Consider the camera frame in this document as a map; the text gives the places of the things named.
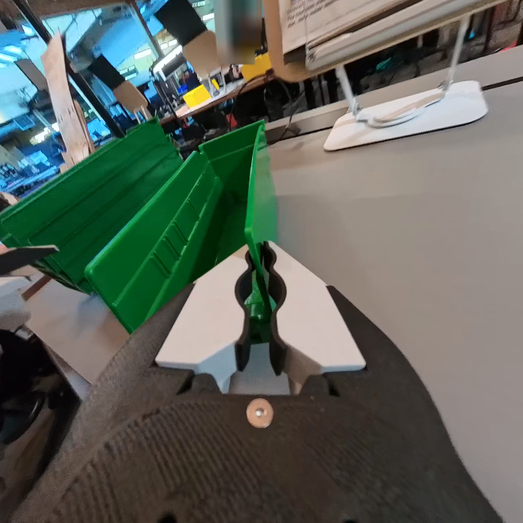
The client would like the green plastic bin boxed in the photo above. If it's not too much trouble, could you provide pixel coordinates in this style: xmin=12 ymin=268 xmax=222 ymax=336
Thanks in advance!
xmin=84 ymin=120 xmax=279 ymax=346
xmin=0 ymin=139 xmax=182 ymax=250
xmin=0 ymin=163 xmax=184 ymax=296
xmin=0 ymin=118 xmax=176 ymax=229

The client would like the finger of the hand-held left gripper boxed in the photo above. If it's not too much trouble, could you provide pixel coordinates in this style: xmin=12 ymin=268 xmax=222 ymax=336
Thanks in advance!
xmin=0 ymin=244 xmax=60 ymax=275

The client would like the brown cardboard panel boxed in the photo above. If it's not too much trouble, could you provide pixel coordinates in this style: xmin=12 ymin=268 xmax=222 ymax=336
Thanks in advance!
xmin=41 ymin=33 xmax=96 ymax=166

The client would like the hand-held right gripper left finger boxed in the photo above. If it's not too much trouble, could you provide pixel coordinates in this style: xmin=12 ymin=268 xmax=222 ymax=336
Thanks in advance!
xmin=154 ymin=247 xmax=256 ymax=394

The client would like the wooden document stand acrylic base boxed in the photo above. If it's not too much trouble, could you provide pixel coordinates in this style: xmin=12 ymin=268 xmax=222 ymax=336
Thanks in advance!
xmin=154 ymin=0 xmax=223 ymax=101
xmin=88 ymin=55 xmax=150 ymax=121

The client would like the printed instruction sheet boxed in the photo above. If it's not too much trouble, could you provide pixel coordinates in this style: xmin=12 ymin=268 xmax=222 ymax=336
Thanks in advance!
xmin=280 ymin=0 xmax=505 ymax=56

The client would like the yellow plastic bin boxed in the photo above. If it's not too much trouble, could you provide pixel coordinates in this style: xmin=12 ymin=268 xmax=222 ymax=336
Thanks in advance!
xmin=183 ymin=85 xmax=212 ymax=109
xmin=241 ymin=52 xmax=272 ymax=81

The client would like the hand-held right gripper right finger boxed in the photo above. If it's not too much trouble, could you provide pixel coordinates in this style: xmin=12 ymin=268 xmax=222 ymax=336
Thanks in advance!
xmin=261 ymin=240 xmax=367 ymax=394

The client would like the grey desk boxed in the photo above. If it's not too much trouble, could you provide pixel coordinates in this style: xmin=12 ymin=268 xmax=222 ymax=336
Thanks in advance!
xmin=22 ymin=49 xmax=523 ymax=523

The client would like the instruction sheet on white stand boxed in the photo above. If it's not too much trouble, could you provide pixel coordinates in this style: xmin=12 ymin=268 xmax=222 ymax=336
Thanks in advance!
xmin=263 ymin=0 xmax=511 ymax=152

